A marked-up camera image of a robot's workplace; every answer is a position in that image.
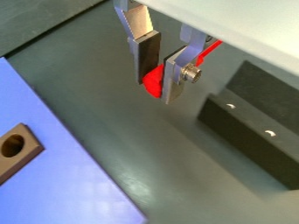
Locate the purple base board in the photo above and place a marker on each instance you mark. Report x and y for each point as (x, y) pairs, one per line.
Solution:
(61, 188)

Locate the brown L-shaped block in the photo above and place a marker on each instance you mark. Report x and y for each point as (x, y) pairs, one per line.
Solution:
(19, 148)

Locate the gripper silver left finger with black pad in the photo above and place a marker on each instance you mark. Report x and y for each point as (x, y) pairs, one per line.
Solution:
(143, 37)

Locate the black angled holder bracket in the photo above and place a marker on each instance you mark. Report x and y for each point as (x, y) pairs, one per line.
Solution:
(255, 115)

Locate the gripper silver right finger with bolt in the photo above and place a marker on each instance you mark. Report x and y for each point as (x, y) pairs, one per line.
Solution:
(179, 63)

